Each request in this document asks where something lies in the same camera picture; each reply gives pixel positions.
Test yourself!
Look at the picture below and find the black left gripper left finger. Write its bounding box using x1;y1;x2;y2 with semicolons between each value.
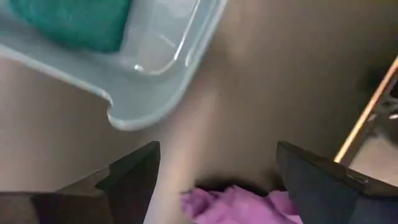
0;140;162;224

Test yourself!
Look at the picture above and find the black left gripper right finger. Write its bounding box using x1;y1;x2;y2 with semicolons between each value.
275;140;398;224

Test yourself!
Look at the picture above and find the purple microfiber towel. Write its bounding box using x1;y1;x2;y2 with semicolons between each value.
180;185;304;224

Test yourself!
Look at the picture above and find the green microfiber towel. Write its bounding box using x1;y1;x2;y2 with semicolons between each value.
9;0;133;54

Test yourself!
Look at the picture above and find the pale blue plastic basket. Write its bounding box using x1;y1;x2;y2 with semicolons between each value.
0;0;229;131

